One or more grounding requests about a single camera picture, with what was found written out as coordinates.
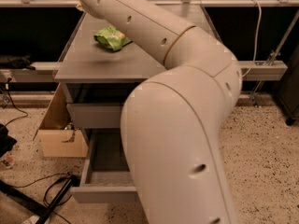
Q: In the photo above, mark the green rice chip bag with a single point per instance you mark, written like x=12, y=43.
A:
x=111, y=38

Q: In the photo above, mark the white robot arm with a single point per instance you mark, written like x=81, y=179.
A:
x=179, y=184

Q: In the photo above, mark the closed grey upper drawer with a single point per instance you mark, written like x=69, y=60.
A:
x=91, y=116

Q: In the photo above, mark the grey drawer cabinet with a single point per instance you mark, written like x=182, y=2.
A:
x=175, y=84

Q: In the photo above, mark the open grey middle drawer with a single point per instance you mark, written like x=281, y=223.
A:
x=105, y=175

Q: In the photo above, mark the black bag on floor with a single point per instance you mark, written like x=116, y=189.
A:
x=6, y=142

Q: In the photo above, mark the cardboard box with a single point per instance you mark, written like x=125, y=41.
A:
x=57, y=133

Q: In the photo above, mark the black object on rail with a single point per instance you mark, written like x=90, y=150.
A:
x=15, y=62

